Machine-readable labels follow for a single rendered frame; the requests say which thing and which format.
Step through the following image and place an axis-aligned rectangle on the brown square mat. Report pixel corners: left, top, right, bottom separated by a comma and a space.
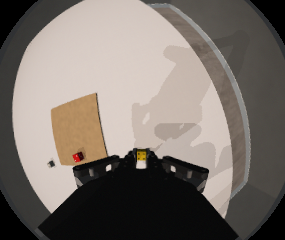
51, 93, 108, 166

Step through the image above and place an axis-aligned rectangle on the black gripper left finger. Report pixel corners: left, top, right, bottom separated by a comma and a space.
72, 148, 137, 188

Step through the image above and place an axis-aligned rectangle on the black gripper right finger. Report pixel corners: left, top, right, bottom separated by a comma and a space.
146, 148, 209, 193

